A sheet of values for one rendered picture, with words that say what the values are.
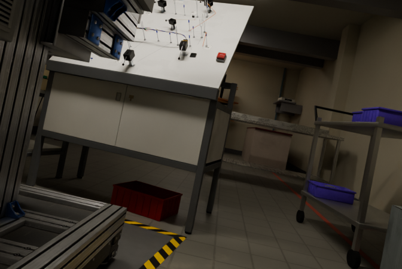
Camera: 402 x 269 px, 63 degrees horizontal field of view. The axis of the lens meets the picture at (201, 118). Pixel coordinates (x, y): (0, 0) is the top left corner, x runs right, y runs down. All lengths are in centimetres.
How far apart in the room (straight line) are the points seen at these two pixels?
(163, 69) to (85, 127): 63
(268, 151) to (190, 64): 484
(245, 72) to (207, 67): 738
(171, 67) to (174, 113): 30
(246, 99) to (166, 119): 741
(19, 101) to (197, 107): 107
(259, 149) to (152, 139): 485
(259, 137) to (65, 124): 492
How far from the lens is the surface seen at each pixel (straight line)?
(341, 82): 556
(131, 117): 209
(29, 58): 118
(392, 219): 176
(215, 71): 202
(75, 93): 231
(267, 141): 674
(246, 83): 938
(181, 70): 205
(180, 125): 197
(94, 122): 222
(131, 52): 210
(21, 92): 117
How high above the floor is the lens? 65
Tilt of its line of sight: 1 degrees up
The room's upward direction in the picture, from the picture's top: 11 degrees clockwise
